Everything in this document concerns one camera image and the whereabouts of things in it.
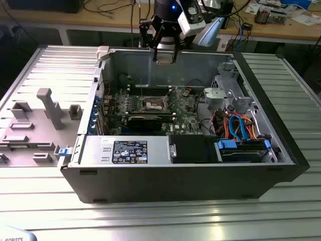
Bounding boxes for silver drive cage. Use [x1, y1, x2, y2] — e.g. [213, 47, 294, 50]
[203, 62, 254, 114]

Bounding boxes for black graphics card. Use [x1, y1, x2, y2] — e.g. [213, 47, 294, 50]
[107, 112, 174, 132]

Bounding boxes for hard disk in blue carrier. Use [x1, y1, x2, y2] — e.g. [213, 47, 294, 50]
[215, 139, 273, 164]

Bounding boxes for blue carrier clip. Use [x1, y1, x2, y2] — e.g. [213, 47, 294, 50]
[57, 147, 73, 158]

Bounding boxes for black open PC case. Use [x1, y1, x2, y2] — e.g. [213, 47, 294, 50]
[57, 46, 310, 204]

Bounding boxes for black tower box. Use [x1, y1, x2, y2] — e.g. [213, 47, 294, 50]
[220, 0, 236, 30]

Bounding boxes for silver power supply unit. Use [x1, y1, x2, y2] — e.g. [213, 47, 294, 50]
[79, 135, 172, 166]

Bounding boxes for silver CPU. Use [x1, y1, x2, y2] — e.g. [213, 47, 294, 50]
[156, 53, 175, 65]

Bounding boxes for grey parts rack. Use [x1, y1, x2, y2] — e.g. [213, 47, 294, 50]
[0, 87, 84, 168]

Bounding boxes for blue cardboard box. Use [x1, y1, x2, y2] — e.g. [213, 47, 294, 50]
[280, 0, 312, 9]

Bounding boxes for blue bench cable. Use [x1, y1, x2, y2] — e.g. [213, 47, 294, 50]
[238, 21, 246, 52]

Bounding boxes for black monitor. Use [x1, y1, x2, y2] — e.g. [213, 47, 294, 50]
[6, 0, 82, 14]

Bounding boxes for white paper sheets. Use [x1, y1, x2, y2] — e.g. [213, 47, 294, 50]
[291, 14, 319, 26]

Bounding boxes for black looped cable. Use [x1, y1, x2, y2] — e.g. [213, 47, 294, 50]
[196, 94, 218, 138]

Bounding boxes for wooden workbench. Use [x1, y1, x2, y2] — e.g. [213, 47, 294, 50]
[0, 0, 321, 46]

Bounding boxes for copper CPU cooler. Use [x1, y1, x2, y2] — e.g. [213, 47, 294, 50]
[254, 6, 271, 25]

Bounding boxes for CPU socket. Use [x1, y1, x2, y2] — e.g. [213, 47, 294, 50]
[141, 96, 168, 112]

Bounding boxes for orange wire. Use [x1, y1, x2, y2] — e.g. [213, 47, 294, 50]
[245, 116, 259, 139]
[222, 114, 231, 139]

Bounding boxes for blue wire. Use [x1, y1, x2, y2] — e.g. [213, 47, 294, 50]
[229, 114, 248, 141]

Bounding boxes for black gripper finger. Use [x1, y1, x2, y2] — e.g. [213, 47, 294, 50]
[138, 15, 164, 62]
[172, 34, 188, 64]

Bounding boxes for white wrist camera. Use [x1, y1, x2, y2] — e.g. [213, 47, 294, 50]
[177, 0, 207, 36]

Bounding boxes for green motherboard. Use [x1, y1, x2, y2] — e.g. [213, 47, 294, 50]
[104, 86, 209, 138]

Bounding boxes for black RAM slot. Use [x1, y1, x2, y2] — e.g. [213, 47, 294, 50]
[128, 89, 172, 96]

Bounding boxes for metal bracket box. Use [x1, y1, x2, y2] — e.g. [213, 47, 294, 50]
[269, 9, 287, 25]

